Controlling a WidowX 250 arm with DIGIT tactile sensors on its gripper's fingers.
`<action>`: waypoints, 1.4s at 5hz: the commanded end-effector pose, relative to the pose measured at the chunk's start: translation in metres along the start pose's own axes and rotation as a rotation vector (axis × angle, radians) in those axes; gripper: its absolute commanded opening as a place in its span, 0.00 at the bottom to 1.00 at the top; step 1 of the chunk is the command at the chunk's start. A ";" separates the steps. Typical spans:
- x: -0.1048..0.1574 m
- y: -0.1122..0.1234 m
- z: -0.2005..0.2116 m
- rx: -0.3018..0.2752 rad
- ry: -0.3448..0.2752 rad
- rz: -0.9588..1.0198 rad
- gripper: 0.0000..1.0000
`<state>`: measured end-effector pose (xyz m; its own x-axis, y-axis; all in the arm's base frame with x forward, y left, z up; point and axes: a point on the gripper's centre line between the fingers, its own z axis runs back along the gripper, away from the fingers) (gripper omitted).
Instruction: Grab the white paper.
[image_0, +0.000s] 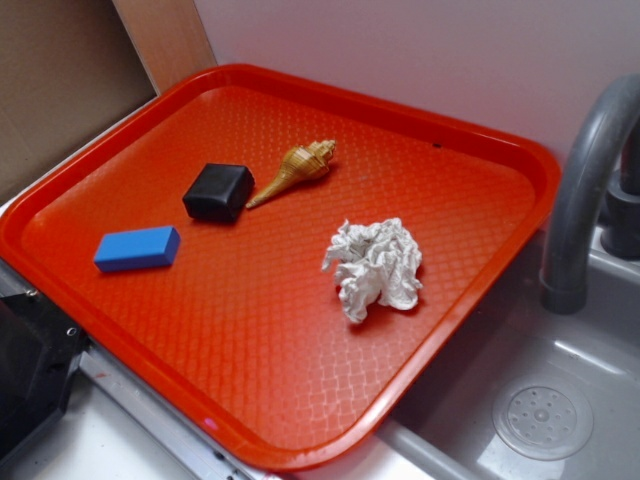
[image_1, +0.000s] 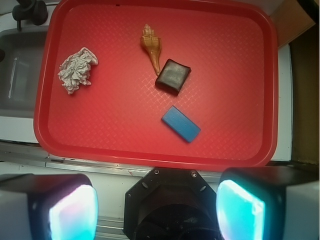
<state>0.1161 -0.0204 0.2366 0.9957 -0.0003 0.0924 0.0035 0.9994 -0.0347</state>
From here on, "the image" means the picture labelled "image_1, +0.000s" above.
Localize black faucet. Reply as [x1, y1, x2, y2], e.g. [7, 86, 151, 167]
[12, 0, 49, 31]

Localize dark brown leather wallet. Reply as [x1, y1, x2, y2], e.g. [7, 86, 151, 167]
[155, 58, 192, 96]

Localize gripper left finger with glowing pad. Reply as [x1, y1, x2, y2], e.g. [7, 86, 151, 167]
[0, 173, 98, 240]

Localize brown spiral seashell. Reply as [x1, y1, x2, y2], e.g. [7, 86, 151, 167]
[140, 24, 162, 76]

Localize crumpled white paper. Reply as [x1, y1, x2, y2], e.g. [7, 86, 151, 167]
[57, 47, 99, 95]

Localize brown cardboard box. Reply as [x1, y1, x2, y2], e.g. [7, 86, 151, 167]
[270, 0, 316, 49]

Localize grey sink basin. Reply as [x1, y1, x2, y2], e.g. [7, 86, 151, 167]
[0, 26, 48, 119]

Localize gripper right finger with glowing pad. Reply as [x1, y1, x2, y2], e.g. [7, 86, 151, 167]
[216, 166, 320, 240]

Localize blue rectangular block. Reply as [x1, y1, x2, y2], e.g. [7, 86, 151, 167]
[161, 106, 201, 143]

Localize red plastic tray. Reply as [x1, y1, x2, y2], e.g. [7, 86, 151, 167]
[33, 0, 278, 171]

